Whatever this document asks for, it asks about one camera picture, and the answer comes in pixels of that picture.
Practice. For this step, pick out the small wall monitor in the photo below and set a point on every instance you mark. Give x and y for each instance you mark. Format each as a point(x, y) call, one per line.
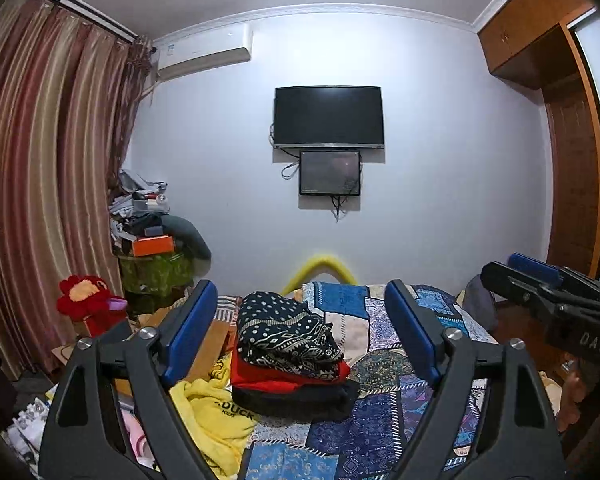
point(330, 173)

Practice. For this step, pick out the red plush toy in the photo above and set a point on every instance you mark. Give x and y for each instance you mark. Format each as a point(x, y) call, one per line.
point(88, 300)

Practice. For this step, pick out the navy patterned hooded jacket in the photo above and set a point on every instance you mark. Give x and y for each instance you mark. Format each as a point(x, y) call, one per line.
point(282, 334)

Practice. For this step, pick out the red folded garment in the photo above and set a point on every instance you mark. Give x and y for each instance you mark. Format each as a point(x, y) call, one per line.
point(252, 377)

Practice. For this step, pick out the blue patchwork bed cover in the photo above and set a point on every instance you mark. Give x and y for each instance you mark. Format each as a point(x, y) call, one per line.
point(390, 404)

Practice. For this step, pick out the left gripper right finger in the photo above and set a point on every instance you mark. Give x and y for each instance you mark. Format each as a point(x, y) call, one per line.
point(516, 436)

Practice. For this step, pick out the striped brown curtain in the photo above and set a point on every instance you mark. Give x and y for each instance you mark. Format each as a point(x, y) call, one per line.
point(69, 94)

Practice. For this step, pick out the green patterned box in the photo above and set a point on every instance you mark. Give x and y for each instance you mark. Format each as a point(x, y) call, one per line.
point(155, 282)

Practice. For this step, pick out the person right hand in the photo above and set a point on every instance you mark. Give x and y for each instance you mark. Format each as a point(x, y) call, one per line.
point(581, 380)

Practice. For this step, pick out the dark green grey cushion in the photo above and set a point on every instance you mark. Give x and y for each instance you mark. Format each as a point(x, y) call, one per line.
point(184, 231)

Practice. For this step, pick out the orange box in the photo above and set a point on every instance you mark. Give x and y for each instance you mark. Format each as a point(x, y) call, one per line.
point(150, 246)

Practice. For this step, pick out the brown wooden door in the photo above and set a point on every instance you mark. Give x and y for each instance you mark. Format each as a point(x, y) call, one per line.
point(573, 114)

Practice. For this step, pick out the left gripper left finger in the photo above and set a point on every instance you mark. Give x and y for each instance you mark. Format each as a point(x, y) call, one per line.
point(85, 436)

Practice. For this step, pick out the large wall television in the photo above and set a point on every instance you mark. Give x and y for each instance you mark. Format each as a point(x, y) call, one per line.
point(328, 117)

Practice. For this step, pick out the white air conditioner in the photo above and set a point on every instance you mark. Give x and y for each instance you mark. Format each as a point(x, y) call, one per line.
point(205, 51)

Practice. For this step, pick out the black folded garment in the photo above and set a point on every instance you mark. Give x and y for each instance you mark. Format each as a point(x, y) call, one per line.
point(310, 403)

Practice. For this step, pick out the yellow duck print garment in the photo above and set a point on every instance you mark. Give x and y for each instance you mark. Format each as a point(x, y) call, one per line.
point(219, 427)

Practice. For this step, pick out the yellow curved pillow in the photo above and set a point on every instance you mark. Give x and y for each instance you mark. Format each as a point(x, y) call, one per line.
point(316, 265)

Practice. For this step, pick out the wooden overhead cabinet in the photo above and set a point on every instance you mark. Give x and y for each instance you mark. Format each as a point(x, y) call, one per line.
point(526, 41)

